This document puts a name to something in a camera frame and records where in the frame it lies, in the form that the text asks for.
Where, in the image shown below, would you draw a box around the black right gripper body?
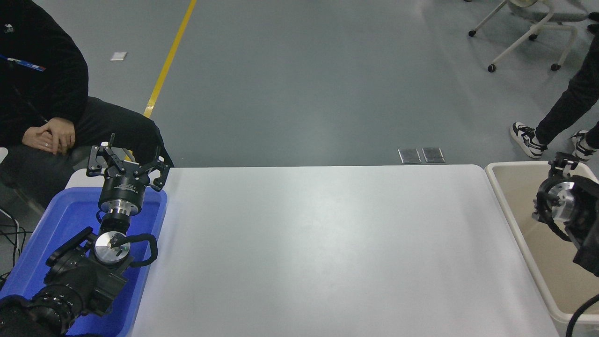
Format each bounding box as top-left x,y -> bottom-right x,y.
548,152 -> 582,177

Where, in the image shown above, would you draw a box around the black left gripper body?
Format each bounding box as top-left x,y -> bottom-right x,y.
98,168 -> 150,207

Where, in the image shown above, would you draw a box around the person's hand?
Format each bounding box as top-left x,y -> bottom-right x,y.
22,126 -> 59,153
44,117 -> 76,155

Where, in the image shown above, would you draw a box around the large pale plastic bin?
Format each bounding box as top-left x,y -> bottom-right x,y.
485,161 -> 599,323

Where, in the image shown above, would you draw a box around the blue plastic tray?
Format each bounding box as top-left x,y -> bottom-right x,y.
0,187 -> 168,337

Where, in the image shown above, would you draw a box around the standing person with white sneakers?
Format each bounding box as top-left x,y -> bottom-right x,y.
510,35 -> 599,162

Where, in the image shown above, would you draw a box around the seated person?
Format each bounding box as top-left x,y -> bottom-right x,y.
0,0 -> 175,206

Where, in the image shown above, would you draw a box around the white wheeled chair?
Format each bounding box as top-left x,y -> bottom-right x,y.
468,0 -> 590,72

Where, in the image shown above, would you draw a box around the black floor cables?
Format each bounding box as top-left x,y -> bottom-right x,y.
0,206 -> 34,281

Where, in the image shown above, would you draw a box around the blue lanyard badge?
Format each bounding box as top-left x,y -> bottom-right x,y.
0,54 -> 46,72

